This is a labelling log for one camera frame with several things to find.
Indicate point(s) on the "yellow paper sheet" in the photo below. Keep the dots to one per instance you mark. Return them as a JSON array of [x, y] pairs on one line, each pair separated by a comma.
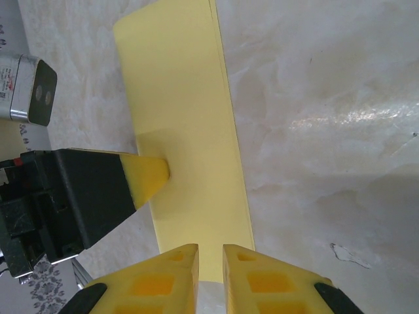
[[183, 98]]

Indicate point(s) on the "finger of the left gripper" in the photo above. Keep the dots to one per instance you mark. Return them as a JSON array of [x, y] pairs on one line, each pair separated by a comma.
[[95, 193]]

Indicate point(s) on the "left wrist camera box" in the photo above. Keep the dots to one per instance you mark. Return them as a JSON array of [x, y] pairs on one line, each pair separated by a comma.
[[29, 88]]

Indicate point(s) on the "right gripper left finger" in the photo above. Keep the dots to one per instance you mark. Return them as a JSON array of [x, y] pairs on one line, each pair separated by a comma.
[[157, 281]]

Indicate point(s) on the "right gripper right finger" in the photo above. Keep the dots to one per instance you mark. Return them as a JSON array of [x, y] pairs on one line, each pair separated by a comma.
[[268, 284]]

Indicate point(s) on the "aluminium side rail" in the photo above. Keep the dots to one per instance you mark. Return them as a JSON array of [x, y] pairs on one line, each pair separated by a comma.
[[82, 274]]

